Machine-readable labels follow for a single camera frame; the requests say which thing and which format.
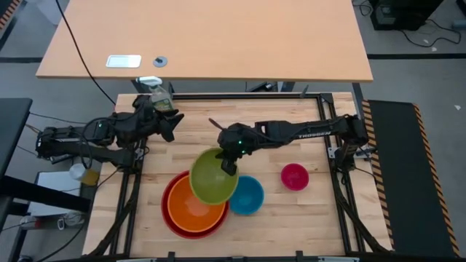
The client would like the white box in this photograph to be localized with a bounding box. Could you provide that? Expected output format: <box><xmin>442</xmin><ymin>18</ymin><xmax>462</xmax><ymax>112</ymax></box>
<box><xmin>28</xmin><ymin>170</ymin><xmax>92</xmax><ymax>218</ymax></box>

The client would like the black mat with hazard stripes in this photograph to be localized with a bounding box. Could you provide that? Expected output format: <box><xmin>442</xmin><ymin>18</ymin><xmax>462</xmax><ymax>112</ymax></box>
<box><xmin>361</xmin><ymin>99</ymin><xmax>462</xmax><ymax>258</ymax></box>

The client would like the long black cable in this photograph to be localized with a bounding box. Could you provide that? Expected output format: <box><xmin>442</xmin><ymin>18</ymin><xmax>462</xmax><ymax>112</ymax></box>
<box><xmin>54</xmin><ymin>0</ymin><xmax>117</xmax><ymax>106</ymax></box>

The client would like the black aluminium table frame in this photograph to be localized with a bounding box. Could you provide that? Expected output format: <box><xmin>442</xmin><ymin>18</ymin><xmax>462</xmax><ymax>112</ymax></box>
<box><xmin>87</xmin><ymin>92</ymin><xmax>392</xmax><ymax>262</ymax></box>

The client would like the white power strip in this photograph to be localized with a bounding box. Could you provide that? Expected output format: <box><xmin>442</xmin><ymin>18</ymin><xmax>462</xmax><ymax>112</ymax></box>
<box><xmin>20</xmin><ymin>214</ymin><xmax>44</xmax><ymax>231</ymax></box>

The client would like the white capped yellow bottle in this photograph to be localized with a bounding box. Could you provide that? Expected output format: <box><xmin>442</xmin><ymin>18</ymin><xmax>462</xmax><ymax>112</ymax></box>
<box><xmin>68</xmin><ymin>163</ymin><xmax>100</xmax><ymax>186</ymax></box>

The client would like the orange bowl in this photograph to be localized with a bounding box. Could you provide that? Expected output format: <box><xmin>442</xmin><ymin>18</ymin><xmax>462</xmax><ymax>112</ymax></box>
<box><xmin>167</xmin><ymin>174</ymin><xmax>227</xmax><ymax>234</ymax></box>

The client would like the green bowl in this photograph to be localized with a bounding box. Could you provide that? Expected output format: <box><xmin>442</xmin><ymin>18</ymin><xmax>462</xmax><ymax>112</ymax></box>
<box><xmin>189</xmin><ymin>147</ymin><xmax>240</xmax><ymax>206</ymax></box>

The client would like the small pink bowl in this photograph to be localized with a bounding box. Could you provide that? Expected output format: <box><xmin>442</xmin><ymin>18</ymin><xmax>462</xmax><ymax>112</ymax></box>
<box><xmin>280</xmin><ymin>162</ymin><xmax>310</xmax><ymax>192</ymax></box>

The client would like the large red bowl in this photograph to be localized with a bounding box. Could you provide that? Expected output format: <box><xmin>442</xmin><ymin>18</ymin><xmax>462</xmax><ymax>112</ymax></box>
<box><xmin>161</xmin><ymin>170</ymin><xmax>230</xmax><ymax>240</ymax></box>

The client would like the black equipment box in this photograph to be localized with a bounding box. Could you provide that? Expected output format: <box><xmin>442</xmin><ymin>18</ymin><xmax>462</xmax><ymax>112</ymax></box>
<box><xmin>369</xmin><ymin>0</ymin><xmax>443</xmax><ymax>32</ymax></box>

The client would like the beige wooden table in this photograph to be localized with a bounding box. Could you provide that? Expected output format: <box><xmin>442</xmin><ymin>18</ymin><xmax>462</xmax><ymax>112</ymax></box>
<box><xmin>35</xmin><ymin>0</ymin><xmax>374</xmax><ymax>83</ymax></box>

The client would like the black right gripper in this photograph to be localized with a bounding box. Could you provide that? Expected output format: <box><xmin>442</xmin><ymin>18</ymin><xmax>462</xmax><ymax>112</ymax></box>
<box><xmin>215</xmin><ymin>123</ymin><xmax>244</xmax><ymax>177</ymax></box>

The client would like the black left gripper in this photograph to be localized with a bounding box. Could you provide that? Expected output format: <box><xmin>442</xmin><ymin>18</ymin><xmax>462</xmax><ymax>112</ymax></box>
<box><xmin>133</xmin><ymin>95</ymin><xmax>185</xmax><ymax>143</ymax></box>

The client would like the teal bowl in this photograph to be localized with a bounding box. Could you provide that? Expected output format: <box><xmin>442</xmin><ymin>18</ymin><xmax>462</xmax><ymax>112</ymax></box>
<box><xmin>228</xmin><ymin>175</ymin><xmax>265</xmax><ymax>216</ymax></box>

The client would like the black desk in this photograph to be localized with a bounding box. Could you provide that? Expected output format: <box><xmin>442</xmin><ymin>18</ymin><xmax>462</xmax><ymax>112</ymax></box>
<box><xmin>0</xmin><ymin>97</ymin><xmax>92</xmax><ymax>219</ymax></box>

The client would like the clear spray bottle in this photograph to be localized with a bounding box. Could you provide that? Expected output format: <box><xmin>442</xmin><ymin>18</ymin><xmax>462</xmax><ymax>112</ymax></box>
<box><xmin>135</xmin><ymin>76</ymin><xmax>175</xmax><ymax>113</ymax></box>

